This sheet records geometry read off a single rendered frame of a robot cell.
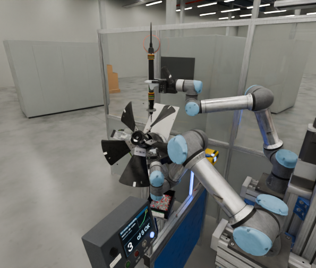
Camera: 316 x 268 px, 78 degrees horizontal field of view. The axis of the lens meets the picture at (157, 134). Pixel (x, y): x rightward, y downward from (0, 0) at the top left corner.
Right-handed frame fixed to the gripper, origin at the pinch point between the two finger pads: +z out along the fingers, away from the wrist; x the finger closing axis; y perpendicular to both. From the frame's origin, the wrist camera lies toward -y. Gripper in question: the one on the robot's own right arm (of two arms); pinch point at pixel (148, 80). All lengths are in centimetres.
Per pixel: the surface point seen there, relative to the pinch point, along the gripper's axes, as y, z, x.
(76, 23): -165, 903, 887
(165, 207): 80, -23, -23
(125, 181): 68, 8, -23
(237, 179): 99, -68, 60
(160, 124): 43, 4, 32
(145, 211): 42, -31, -67
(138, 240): 49, -31, -75
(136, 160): 57, 5, -11
